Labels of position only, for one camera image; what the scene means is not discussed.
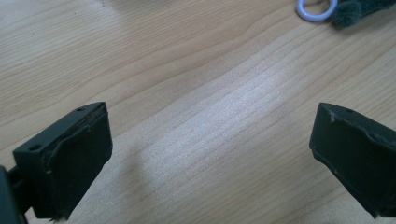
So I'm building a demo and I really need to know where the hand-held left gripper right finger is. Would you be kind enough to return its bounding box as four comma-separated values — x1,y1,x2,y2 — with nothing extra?
308,102,396,219

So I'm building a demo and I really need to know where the white plastic ring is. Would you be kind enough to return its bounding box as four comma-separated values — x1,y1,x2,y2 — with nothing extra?
295,0,339,23

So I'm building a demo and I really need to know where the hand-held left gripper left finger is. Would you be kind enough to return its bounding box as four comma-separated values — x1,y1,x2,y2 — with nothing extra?
12,101,114,222

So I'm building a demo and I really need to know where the dark green fuzzy cloth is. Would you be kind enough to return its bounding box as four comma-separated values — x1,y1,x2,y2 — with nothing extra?
330,0,396,28

